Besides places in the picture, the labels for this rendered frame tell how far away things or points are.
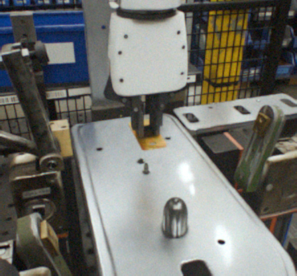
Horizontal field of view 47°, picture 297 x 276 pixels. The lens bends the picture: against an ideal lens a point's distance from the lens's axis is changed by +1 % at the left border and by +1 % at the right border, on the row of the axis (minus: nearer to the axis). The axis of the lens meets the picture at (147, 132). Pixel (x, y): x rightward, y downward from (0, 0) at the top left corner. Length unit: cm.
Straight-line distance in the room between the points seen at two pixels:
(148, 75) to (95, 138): 24
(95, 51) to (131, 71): 30
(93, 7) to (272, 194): 47
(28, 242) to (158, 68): 25
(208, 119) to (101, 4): 31
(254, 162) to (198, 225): 14
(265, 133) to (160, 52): 20
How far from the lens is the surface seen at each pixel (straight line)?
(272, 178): 55
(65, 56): 80
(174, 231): 44
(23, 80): 43
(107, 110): 75
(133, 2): 40
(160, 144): 48
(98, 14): 70
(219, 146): 66
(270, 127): 50
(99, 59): 72
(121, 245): 44
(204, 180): 53
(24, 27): 72
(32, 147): 48
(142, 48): 42
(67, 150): 57
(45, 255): 33
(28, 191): 49
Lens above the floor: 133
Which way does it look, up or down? 30 degrees down
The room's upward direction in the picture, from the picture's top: straight up
